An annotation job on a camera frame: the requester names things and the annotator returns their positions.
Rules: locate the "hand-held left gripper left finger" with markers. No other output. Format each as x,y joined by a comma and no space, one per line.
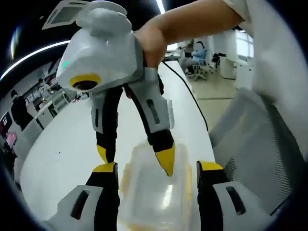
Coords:
79,204

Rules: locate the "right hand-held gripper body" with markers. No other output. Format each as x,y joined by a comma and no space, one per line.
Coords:
101,53

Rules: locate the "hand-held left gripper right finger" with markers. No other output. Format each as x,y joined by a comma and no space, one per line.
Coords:
216,207

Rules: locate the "clear plastic food container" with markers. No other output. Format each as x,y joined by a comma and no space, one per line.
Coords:
156,192

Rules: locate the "person's right hand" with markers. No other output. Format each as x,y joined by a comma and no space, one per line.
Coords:
152,41

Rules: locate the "ceiling air vent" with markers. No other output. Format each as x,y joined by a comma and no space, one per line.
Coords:
65,14

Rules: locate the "grey mesh chair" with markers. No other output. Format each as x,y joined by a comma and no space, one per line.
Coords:
255,154

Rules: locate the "ceiling light strip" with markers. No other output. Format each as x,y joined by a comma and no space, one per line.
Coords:
29,56

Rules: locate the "white desk cabinet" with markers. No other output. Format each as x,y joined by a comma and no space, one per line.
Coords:
228,68

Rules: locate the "computer monitor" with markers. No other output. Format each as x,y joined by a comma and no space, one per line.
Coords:
8,130

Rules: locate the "person's white shirt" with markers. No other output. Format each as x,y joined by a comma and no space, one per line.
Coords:
276,60

